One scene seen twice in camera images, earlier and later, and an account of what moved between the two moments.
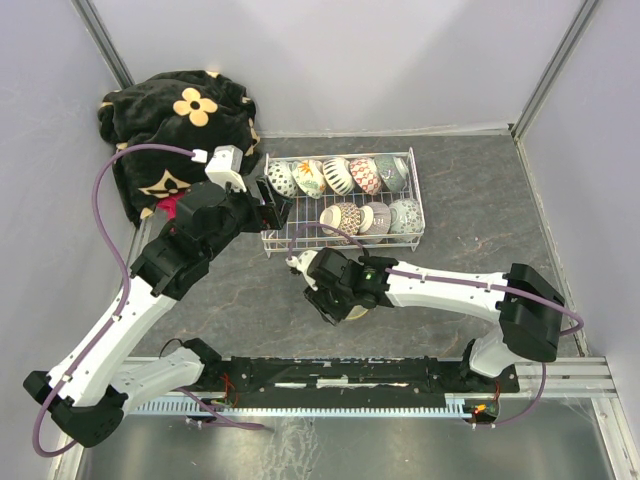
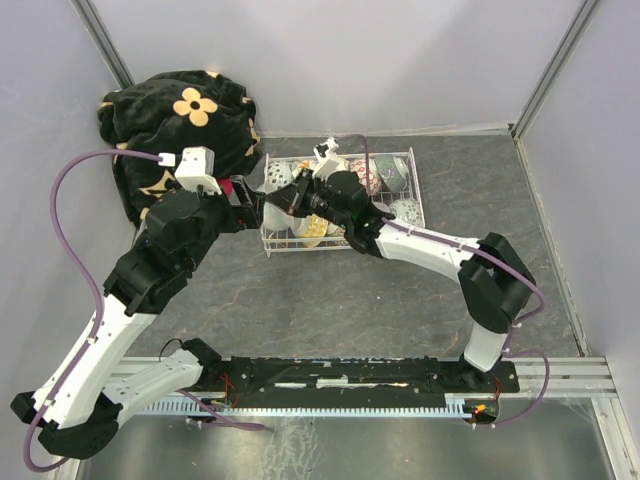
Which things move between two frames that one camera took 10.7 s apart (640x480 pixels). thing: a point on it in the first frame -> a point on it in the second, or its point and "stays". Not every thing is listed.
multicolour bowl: x=405 y=216 stays
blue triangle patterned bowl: x=366 y=173 stays
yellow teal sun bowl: x=357 y=312 -> x=310 y=226
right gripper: x=327 y=313 -> x=289 y=197
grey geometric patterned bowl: x=393 y=171 stays
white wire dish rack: x=358 y=199 stays
